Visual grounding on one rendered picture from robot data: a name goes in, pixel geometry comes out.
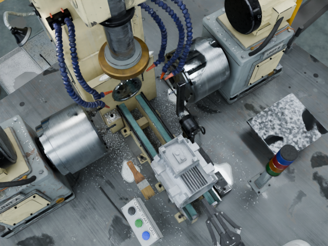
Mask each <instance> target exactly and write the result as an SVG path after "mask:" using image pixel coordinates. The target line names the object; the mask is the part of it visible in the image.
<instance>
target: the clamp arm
mask: <svg viewBox="0 0 328 246"><path fill-rule="evenodd" d="M185 87H186V83H185V81H184V80H182V81H180V82H178V83H177V95H176V115H177V116H178V117H180V116H181V115H182V114H184V106H185ZM180 114H181V115H180Z"/></svg>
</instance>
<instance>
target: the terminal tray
mask: <svg viewBox="0 0 328 246"><path fill-rule="evenodd" d="M180 137H181V139H179V138H180ZM162 148H164V150H162ZM159 153H160V156H161V158H162V160H163V162H165V165H167V167H168V170H170V173H172V176H174V178H176V179H178V178H179V176H181V175H182V174H183V173H185V172H187V171H188V170H189V169H191V168H193V167H195V166H198V164H199V158H198V157H197V156H196V154H195V153H194V151H193V150H192V149H191V147H190V146H189V144H188V143H187V142H186V140H185V139H184V138H183V136H182V135H179V136H178V137H176V138H174V139H172V140H171V141H169V142H167V143H166V144H164V145H163V146H161V147H159ZM194 158H196V160H194ZM176 169H178V170H179V171H177V170H176Z"/></svg>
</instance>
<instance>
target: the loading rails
mask: <svg viewBox="0 0 328 246"><path fill-rule="evenodd" d="M135 100H136V104H137V108H138V110H139V111H140V113H141V114H142V116H143V117H142V118H140V119H138V120H137V121H136V120H135V119H134V117H133V116H132V114H131V113H130V111H129V110H128V108H127V107H126V105H125V104H124V103H122V104H120V105H119V106H118V105H116V108H117V111H118V113H119V114H120V116H121V117H122V120H123V124H124V125H125V128H123V129H122V130H121V133H122V134H123V136H124V137H127V136H128V135H131V136H132V137H133V139H134V141H135V142H136V144H137V145H138V147H139V148H140V150H141V151H142V154H140V155H138V156H137V158H138V159H139V161H140V163H141V164H143V163H144V162H146V161H148V162H149V164H150V165H151V163H152V161H154V157H155V156H156V155H157V154H158V153H157V152H156V150H155V149H154V147H153V146H152V144H151V143H150V141H149V140H148V138H147V137H146V135H145V134H144V132H143V131H142V130H143V129H144V128H146V127H148V126H150V127H151V129H152V130H153V132H154V133H155V135H156V136H157V138H158V139H159V141H160V142H161V144H162V145H164V144H166V143H167V142H169V141H171V140H172V139H174V138H176V136H175V135H174V134H173V135H172V133H171V132H170V130H169V128H167V126H166V125H165V123H164V122H163V120H162V119H161V115H160V114H159V112H158V110H155V109H154V107H153V106H152V105H151V103H150V102H149V100H148V99H147V98H146V96H145V95H144V93H143V92H140V94H139V95H137V96H135ZM155 187H156V188H157V190H158V191H159V192H162V191H163V190H165V192H166V193H167V195H168V196H169V193H168V192H167V190H166V189H165V187H164V186H163V184H162V183H161V182H158V183H156V184H155ZM204 197H205V199H206V200H207V202H208V203H209V205H213V206H214V207H215V208H216V207H217V206H218V205H219V203H220V202H221V198H220V197H219V196H218V194H217V193H216V191H215V190H214V189H213V188H212V189H210V190H209V191H207V192H206V193H204V194H203V195H202V196H200V197H199V199H200V200H201V199H202V198H204ZM173 204H174V206H175V208H176V209H177V211H178V213H177V214H175V215H174V216H175V218H176V220H177V221H178V223H181V222H182V221H184V222H185V223H186V225H187V226H189V225H191V224H192V223H194V222H195V221H197V219H198V217H199V214H198V213H197V212H196V210H195V209H194V207H193V206H192V204H191V203H189V204H187V205H186V206H185V207H182V208H181V207H180V208H178V207H177V206H176V204H175V203H173Z"/></svg>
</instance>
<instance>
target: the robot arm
mask: <svg viewBox="0 0 328 246"><path fill-rule="evenodd" d="M200 201H201V202H202V204H203V205H204V207H205V209H204V212H205V213H206V215H207V217H208V219H207V220H206V222H205V223H206V225H207V228H208V231H209V234H210V236H211V239H212V246H245V244H244V243H243V241H242V240H241V236H240V232H241V230H242V229H243V228H242V227H240V226H238V225H236V224H235V223H234V222H233V221H232V220H231V219H230V218H229V217H228V216H227V215H226V214H225V213H224V212H223V211H219V212H218V211H217V210H216V209H215V207H214V206H213V205H209V203H208V202H207V200H206V199H205V197H204V198H202V199H201V200H200ZM213 215H215V217H216V218H217V220H218V221H219V223H220V224H221V226H222V227H223V229H224V231H225V234H224V233H223V232H222V231H221V229H220V228H219V226H218V224H217V223H216V221H215V220H214V218H213ZM220 215H221V216H222V217H223V218H224V219H225V220H226V221H227V222H228V223H229V224H230V225H231V226H232V227H234V228H235V231H236V232H233V231H231V230H229V228H228V227H227V226H226V224H225V222H224V221H223V219H222V218H221V216H220ZM210 222H211V223H212V224H213V226H214V227H215V229H216V231H217V232H218V234H219V236H220V245H219V243H218V242H217V240H216V237H215V234H214V232H213V229H212V226H211V223H210ZM283 246H311V245H310V244H309V243H307V242H305V241H303V240H293V241H290V242H288V243H286V244H285V245H283Z"/></svg>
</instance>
